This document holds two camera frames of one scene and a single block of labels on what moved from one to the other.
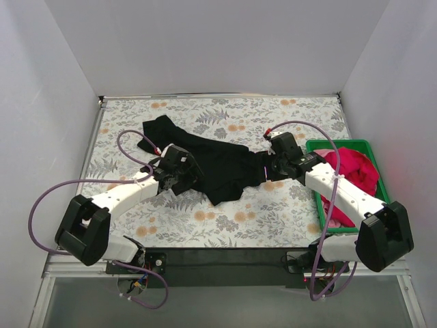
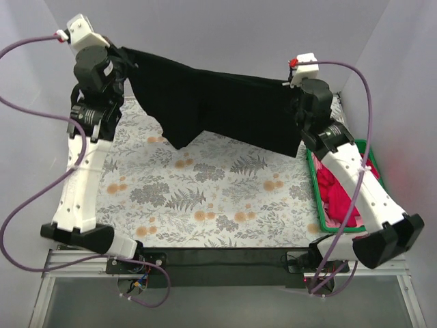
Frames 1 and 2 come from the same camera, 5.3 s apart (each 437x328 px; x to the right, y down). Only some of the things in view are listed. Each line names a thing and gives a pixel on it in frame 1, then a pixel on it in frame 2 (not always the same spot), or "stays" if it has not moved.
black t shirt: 227,169 -> 255,111
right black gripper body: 270,167 -> 295,94
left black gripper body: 190,169 -> 120,57
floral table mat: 272,213 stays
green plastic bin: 364,145 stays
